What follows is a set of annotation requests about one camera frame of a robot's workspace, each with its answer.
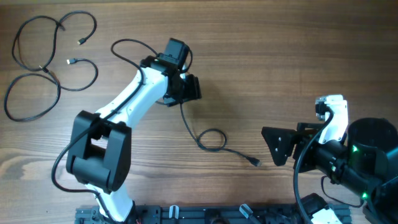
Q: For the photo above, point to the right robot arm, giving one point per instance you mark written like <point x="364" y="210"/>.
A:
<point x="364" y="160"/>

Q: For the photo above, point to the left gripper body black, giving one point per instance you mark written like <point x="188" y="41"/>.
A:
<point x="190" y="90"/>

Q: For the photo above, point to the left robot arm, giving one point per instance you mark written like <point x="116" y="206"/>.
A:
<point x="99" y="153"/>

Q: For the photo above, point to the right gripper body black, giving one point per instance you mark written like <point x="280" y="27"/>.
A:
<point x="316" y="155"/>

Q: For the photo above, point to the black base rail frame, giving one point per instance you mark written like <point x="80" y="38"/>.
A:
<point x="154" y="214"/>

